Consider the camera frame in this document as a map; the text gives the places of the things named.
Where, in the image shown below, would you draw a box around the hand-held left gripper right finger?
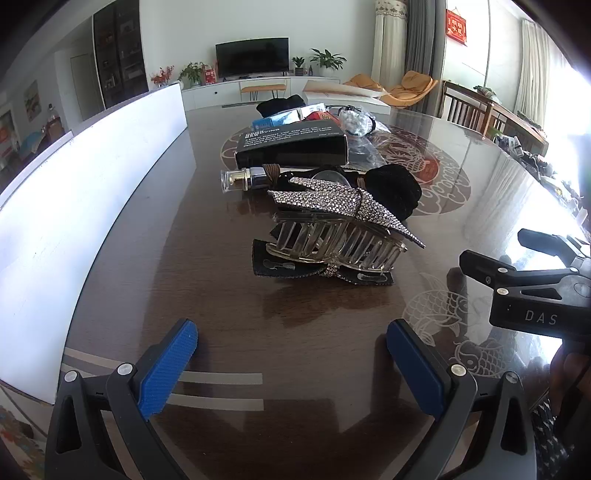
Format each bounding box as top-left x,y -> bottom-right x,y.
387,318 -> 539,480

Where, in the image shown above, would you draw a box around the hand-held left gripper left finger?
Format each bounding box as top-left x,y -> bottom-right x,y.
45,318 -> 199,480

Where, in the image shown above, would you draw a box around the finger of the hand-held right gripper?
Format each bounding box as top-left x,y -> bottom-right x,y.
517,228 -> 591,266
459,249 -> 573,296

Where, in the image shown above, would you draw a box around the black velvet scrunchie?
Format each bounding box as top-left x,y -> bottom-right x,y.
364,164 -> 424,220

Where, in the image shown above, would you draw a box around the black bow hair clip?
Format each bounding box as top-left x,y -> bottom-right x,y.
252,239 -> 396,288

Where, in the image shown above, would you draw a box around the rhinestone clear hair claw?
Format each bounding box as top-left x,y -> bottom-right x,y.
265,176 -> 426,274

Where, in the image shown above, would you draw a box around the phone case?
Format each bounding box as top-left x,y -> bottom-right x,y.
346,131 -> 394,168

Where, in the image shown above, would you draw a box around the white board panel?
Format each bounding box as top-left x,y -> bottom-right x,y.
0,83 -> 188,404

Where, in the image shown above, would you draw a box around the bag of white beads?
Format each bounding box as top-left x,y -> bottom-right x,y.
339,111 -> 371,137

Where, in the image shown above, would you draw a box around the clear silver perfume bottle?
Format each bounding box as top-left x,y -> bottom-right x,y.
221,166 -> 352,193

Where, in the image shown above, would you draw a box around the black rectangular box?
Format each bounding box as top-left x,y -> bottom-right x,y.
235,122 -> 348,169

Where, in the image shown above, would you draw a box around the person's right hand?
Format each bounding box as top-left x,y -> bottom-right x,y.
549,342 -> 591,402

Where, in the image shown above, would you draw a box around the clutter of small bottles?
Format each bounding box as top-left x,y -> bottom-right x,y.
499,134 -> 583,219

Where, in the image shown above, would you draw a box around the wooden bench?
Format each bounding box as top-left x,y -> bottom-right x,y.
485,91 -> 551,158

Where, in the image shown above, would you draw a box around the wooden chair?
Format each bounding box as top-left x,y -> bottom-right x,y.
441,80 -> 493,136

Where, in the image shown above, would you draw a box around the plain white curtain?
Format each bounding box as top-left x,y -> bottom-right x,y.
521,18 -> 556,112

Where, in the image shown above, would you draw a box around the orange lounge chair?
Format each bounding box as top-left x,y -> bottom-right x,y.
344,70 -> 439,108

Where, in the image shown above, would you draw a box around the clear black eyeglasses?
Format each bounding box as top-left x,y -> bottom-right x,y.
323,104 -> 371,123

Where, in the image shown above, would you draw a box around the white flat gift box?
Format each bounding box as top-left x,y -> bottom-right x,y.
302,79 -> 391,116

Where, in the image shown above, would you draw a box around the grey curtain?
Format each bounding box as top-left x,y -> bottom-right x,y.
406,0 -> 447,93

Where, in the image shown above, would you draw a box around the white curtain patterned top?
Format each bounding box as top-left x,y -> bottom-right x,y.
372,0 -> 410,89

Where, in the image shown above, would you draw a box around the large plant white pot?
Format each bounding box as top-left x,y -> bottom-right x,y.
310,48 -> 347,77

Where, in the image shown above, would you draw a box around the black cloth pouch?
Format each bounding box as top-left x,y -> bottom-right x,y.
257,95 -> 305,117

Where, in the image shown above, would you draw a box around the white television cabinet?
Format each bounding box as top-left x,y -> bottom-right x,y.
181,74 -> 352,112

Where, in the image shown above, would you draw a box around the orange cushion stool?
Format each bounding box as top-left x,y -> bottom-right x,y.
240,82 -> 287,100

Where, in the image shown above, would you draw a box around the red flower vase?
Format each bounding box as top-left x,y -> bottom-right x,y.
151,65 -> 179,89

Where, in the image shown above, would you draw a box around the bushy green potted plant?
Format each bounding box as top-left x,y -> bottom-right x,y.
178,62 -> 209,88

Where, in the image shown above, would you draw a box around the black television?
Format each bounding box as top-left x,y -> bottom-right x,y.
215,38 -> 290,79

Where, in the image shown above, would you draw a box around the dark display cabinet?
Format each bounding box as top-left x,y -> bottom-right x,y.
92,0 -> 149,110

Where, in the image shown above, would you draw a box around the red wall hanging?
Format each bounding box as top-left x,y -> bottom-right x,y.
445,8 -> 470,46

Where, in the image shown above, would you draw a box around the framed wall picture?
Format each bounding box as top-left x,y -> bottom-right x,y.
24,80 -> 42,122

